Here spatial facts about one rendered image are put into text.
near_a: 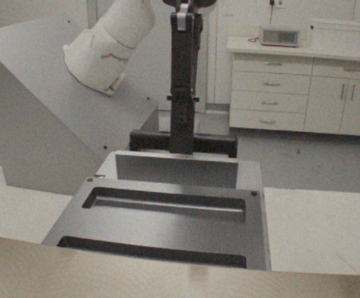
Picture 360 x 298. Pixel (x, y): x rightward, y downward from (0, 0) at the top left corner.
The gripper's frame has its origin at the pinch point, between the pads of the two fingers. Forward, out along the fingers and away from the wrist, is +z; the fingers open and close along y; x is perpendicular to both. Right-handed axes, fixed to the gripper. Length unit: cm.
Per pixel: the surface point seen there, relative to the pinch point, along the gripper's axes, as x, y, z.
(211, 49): 8, 272, -56
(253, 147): -30, 227, 26
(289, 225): -20.6, 24.3, 20.4
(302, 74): -63, 219, -32
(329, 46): -83, 219, -55
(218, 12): 3, 260, -87
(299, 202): -23.9, 32.2, 17.6
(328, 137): -94, 243, 16
